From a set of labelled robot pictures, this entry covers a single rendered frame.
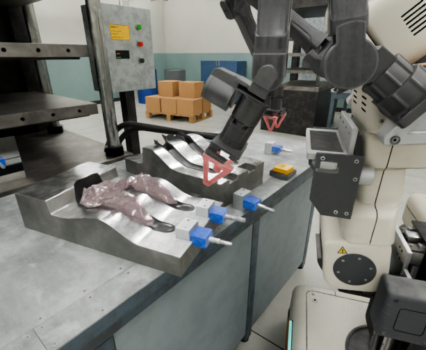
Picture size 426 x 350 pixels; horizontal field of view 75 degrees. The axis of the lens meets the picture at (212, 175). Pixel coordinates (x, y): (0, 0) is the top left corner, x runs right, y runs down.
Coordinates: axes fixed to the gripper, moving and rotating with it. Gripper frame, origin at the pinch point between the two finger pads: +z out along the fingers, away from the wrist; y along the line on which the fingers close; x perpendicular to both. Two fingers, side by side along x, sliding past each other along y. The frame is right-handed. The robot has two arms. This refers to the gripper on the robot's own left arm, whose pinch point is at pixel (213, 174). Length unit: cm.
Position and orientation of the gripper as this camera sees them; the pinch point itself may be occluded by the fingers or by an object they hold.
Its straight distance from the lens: 63.5
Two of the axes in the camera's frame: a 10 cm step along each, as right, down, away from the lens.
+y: -2.9, 3.8, -8.8
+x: 8.5, 5.2, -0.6
